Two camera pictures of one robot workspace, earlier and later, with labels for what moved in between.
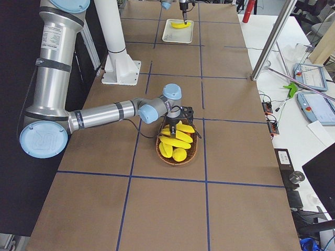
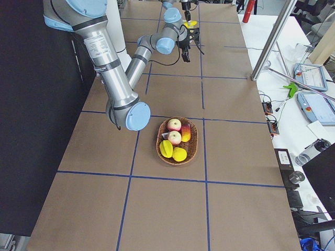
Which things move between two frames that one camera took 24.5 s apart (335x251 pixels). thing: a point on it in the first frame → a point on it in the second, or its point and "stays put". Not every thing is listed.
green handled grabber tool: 292,86 stays put
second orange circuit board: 273,127 stays put
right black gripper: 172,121 → 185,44
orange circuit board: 267,107 stays put
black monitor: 320,171 stays put
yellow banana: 175,142 → 192,23
